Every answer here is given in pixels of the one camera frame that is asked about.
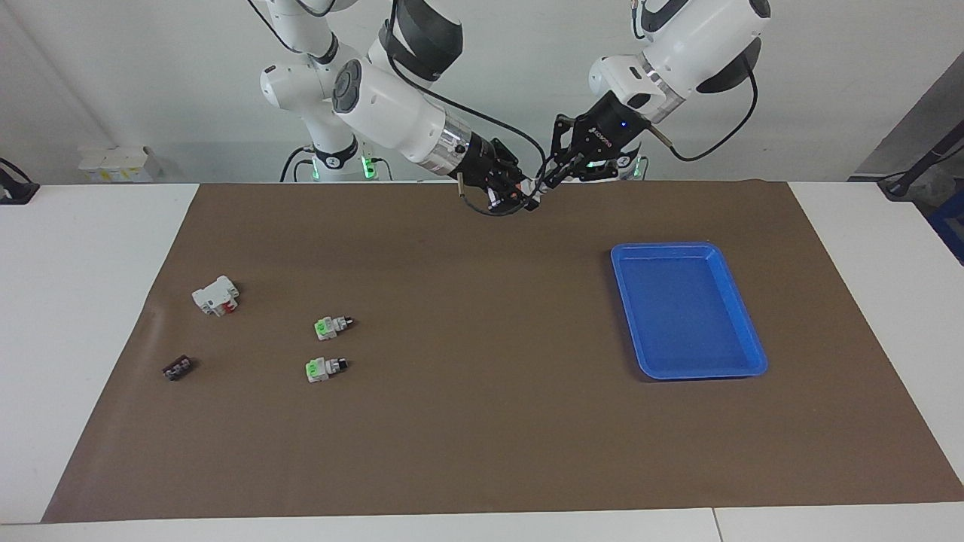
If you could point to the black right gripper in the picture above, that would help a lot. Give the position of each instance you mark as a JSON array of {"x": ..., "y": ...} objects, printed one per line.
[{"x": 482, "y": 162}]

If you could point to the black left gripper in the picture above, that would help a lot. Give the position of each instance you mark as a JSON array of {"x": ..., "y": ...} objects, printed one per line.
[{"x": 595, "y": 135}]

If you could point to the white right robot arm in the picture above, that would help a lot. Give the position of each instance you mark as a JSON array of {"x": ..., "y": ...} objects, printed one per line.
[{"x": 392, "y": 105}]

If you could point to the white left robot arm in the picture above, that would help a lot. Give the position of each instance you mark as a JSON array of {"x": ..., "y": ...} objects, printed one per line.
[{"x": 700, "y": 38}]

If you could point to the blue plastic tray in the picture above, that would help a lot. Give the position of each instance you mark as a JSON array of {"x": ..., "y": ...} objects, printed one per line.
[{"x": 685, "y": 309}]

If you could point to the brown table mat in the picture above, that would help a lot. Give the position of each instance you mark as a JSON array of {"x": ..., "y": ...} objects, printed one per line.
[{"x": 482, "y": 421}]

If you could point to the white red circuit breaker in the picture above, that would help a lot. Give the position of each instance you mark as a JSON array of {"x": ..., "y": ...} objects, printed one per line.
[{"x": 216, "y": 295}]

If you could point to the small black terminal block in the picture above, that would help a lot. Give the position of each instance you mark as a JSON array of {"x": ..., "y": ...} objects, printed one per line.
[{"x": 178, "y": 367}]

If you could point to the blue storage box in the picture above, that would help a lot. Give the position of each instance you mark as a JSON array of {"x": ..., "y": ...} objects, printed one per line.
[{"x": 950, "y": 226}]

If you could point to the white power strip box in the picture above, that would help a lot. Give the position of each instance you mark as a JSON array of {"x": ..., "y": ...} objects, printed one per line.
[{"x": 113, "y": 162}]

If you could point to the green selector switch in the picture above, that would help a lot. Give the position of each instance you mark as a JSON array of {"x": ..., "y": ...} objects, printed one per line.
[
  {"x": 331, "y": 326},
  {"x": 324, "y": 369}
]

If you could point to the black clamp mount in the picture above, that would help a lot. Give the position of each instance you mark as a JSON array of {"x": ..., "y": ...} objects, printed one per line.
[{"x": 19, "y": 192}]

